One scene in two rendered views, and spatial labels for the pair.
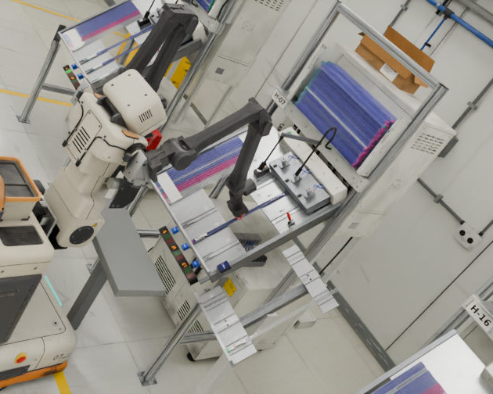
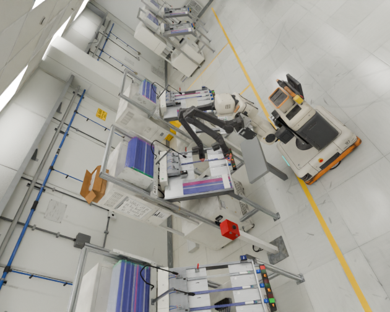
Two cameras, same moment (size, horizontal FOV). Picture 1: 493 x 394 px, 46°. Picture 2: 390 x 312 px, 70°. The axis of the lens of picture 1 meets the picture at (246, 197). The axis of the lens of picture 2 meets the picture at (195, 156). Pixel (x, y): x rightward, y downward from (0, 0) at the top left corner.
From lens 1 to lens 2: 3.87 m
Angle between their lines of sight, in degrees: 83
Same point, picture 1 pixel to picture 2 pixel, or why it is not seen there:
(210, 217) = (213, 164)
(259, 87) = not seen: outside the picture
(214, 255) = (218, 152)
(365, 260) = (148, 254)
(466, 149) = (78, 229)
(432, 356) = (173, 116)
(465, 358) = (166, 114)
